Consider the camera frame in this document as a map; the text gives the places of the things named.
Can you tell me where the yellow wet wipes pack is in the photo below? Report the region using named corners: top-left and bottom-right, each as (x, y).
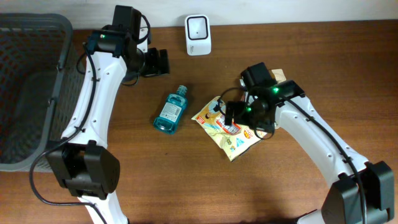
top-left (191, 96), bottom-right (271, 162)

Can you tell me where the beige snack pouch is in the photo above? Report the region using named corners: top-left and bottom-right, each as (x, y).
top-left (239, 68), bottom-right (287, 94)

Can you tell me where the blue mouthwash bottle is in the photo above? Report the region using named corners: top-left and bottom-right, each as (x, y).
top-left (153, 85), bottom-right (188, 134)

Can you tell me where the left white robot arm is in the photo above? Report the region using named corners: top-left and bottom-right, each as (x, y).
top-left (45, 5), bottom-right (170, 223)

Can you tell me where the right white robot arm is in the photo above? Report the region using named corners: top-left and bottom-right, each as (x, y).
top-left (223, 63), bottom-right (395, 224)

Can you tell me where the white barcode scanner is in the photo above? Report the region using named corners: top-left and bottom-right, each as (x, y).
top-left (184, 14), bottom-right (211, 56)

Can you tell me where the dark grey plastic basket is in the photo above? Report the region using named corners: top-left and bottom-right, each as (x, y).
top-left (1, 13), bottom-right (84, 172)

